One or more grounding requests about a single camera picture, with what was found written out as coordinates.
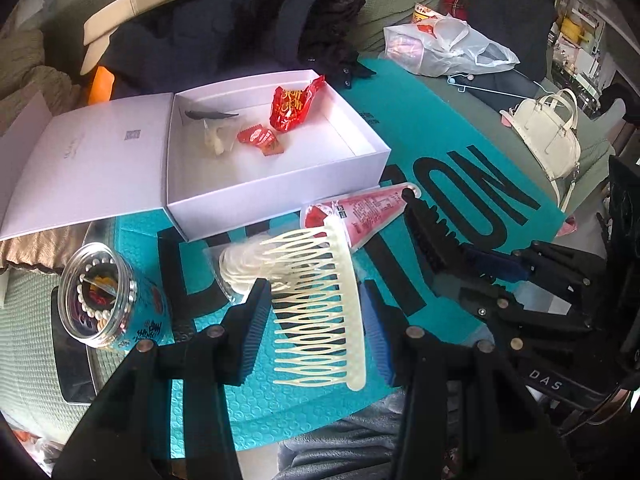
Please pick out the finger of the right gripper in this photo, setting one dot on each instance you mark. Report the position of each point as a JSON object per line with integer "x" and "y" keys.
{"x": 498, "y": 305}
{"x": 563, "y": 271}

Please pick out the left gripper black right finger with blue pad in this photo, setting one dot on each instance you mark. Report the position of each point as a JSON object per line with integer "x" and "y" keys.
{"x": 467, "y": 414}

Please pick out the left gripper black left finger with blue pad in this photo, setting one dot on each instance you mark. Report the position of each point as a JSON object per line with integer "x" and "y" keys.
{"x": 125, "y": 434}

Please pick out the long black hair comb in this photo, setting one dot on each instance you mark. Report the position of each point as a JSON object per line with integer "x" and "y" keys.
{"x": 437, "y": 248}

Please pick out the cream hair comb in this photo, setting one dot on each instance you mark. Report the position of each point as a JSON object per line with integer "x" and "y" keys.
{"x": 318, "y": 329}

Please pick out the orange sauce sachet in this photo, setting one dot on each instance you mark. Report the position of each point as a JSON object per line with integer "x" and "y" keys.
{"x": 262, "y": 138}

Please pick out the red gold snack packet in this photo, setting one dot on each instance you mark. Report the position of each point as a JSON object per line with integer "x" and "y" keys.
{"x": 290, "y": 108}

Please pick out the clear zip bag cream contents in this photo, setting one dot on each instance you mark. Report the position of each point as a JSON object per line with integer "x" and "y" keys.
{"x": 219, "y": 135}

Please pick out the black phone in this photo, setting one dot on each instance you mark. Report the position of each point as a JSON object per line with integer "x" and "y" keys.
{"x": 71, "y": 361}

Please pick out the white handbag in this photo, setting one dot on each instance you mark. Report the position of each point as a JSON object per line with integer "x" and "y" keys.
{"x": 548, "y": 128}

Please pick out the clear jar teal label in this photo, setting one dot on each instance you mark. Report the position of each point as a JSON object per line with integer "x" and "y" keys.
{"x": 105, "y": 302}

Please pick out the teal bubble mailer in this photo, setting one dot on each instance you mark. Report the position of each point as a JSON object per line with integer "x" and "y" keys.
{"x": 487, "y": 199}

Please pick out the pink red triangular packet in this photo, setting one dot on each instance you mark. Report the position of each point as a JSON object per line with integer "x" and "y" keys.
{"x": 359, "y": 215}

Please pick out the white plastic shopping bag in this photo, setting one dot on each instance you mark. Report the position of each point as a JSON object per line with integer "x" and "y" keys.
{"x": 444, "y": 46}

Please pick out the white open gift box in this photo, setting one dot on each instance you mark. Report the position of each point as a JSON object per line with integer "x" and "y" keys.
{"x": 144, "y": 153}

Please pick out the orange cloth piece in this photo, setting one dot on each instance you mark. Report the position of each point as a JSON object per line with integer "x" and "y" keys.
{"x": 102, "y": 86}

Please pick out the dark navy jacket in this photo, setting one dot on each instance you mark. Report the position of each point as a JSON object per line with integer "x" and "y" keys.
{"x": 188, "y": 43}

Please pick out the white wire hanger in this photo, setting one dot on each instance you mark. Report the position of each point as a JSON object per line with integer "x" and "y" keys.
{"x": 511, "y": 84}

